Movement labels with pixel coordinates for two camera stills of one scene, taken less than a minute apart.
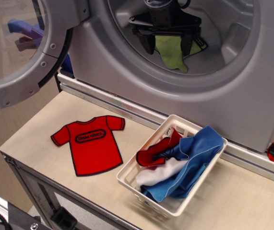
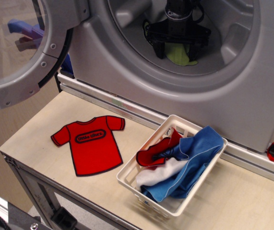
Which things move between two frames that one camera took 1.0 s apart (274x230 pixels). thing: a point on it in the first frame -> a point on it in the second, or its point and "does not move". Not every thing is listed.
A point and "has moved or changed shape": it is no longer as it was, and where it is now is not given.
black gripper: x=165 y=20 -> x=174 y=30
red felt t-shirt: x=93 y=143 does not move
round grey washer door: x=25 y=42 does not move
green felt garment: x=170 y=47 has moved or changed shape
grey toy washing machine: x=238 y=85 does not move
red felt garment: x=146 y=157 does not move
